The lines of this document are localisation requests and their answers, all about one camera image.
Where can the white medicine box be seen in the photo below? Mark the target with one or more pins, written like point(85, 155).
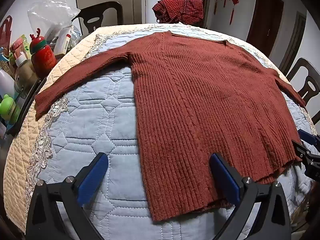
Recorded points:
point(62, 42)

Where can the green frog cup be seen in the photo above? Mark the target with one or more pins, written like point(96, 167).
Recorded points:
point(8, 107)

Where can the red plaid shirt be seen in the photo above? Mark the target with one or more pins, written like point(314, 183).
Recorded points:
point(180, 10)

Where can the red antler bottle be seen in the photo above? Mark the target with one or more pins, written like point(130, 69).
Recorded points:
point(42, 57)

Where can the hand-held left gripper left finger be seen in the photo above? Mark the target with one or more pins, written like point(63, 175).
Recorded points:
point(93, 177)

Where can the blue quilted blanket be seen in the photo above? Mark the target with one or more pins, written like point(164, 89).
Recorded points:
point(100, 110)

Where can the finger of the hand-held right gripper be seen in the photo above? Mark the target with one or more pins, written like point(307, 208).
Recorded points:
point(301, 151)
point(308, 137)

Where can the brown wooden door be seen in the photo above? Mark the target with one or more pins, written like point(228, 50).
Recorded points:
point(265, 17)

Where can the black tray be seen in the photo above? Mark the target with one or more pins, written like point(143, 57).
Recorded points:
point(27, 105)

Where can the white spray bottle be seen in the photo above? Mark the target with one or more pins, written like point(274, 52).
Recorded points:
point(6, 82)

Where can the rust brown knit sweater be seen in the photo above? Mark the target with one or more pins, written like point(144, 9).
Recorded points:
point(200, 105)

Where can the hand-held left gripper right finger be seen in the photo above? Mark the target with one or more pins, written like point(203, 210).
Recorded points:
point(225, 180)

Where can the black chair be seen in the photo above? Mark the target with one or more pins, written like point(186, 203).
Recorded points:
point(113, 12)
point(303, 66)

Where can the glass jar with white lid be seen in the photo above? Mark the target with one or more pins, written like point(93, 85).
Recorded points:
point(25, 80)

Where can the clear plastic bag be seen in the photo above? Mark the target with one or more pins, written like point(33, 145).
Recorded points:
point(50, 12)

